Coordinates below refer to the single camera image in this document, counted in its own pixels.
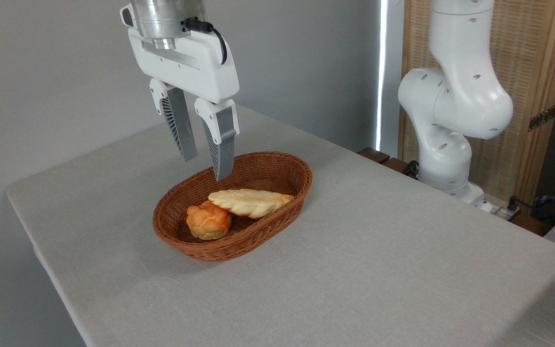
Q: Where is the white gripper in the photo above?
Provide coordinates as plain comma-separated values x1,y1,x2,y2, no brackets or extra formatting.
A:
120,4,240,182

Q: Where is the black power cable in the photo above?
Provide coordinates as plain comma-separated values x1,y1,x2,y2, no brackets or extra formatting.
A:
506,195,555,227

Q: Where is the silver metal wrist flange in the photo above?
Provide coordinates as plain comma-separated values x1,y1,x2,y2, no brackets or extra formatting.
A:
131,0,207,50

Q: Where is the dark brown wooden block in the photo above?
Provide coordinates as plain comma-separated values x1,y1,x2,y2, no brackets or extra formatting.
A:
357,147,391,164
383,158,418,178

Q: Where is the wooden rattan folding screen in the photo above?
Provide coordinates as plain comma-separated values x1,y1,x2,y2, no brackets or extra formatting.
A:
398,0,555,205

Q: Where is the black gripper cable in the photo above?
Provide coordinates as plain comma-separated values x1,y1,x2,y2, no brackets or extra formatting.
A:
184,17,228,66

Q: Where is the dark metal screen hinge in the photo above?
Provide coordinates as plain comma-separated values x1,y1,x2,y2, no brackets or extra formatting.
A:
528,104,555,132

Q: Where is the white power strip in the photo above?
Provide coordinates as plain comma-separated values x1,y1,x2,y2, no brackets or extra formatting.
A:
480,200,522,221

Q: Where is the brown oval wicker basket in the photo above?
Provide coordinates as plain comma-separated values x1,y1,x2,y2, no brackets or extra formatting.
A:
152,151,313,263

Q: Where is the orange round bread bun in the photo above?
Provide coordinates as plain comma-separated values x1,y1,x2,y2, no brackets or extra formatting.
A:
185,200,232,240

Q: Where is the pale braided bread loaf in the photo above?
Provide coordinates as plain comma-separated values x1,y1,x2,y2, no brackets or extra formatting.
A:
208,188,295,220

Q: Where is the grey tablecloth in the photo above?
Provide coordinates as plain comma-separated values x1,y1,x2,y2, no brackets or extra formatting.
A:
5,104,555,347

